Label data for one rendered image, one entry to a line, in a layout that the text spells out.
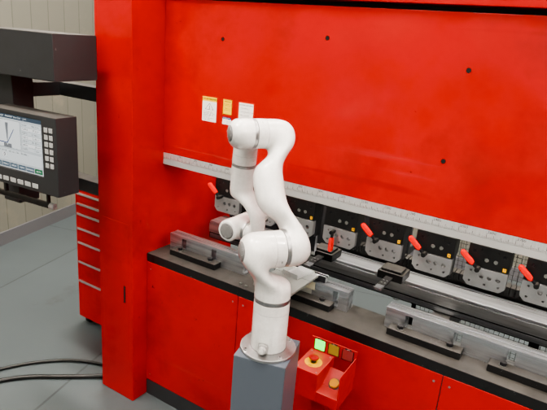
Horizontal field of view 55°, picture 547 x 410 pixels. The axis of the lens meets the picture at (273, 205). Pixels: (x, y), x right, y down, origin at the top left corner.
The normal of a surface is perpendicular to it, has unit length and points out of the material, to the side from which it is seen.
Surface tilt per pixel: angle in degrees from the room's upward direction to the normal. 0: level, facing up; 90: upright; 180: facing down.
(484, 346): 90
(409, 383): 90
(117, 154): 90
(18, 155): 90
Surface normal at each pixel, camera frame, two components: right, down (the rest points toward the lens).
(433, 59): -0.54, 0.21
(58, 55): 0.88, 0.21
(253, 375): -0.31, 0.26
